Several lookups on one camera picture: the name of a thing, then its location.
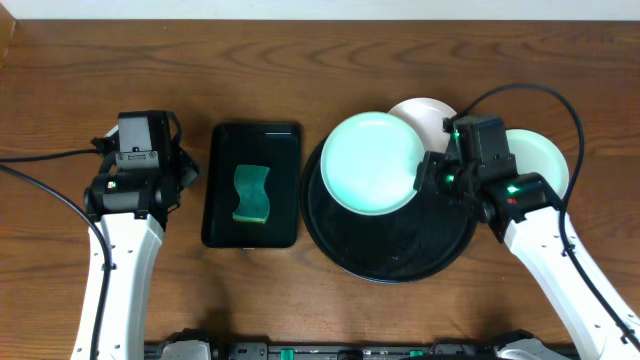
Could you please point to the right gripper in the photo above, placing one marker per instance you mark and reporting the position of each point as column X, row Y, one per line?
column 430, row 170

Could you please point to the white plate top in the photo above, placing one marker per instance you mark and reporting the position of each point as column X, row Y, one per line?
column 425, row 116

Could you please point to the mint plate bottom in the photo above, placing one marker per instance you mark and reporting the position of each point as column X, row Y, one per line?
column 369, row 163

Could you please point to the green scrubbing sponge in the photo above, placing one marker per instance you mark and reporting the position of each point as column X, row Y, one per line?
column 254, row 204

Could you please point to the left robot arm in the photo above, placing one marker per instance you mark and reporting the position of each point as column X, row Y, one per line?
column 128, row 203

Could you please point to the black round tray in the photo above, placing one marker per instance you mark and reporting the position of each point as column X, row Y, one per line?
column 413, row 243

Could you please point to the black rectangular water tray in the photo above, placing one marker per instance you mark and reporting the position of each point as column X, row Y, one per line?
column 273, row 145

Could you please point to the mint plate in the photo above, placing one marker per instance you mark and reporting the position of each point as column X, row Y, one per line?
column 535, row 153
column 369, row 163

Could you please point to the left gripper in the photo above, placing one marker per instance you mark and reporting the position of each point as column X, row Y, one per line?
column 185, row 167

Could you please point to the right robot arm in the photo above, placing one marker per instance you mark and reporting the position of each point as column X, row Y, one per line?
column 522, row 198

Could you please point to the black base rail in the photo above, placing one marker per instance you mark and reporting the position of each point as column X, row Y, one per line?
column 197, row 344

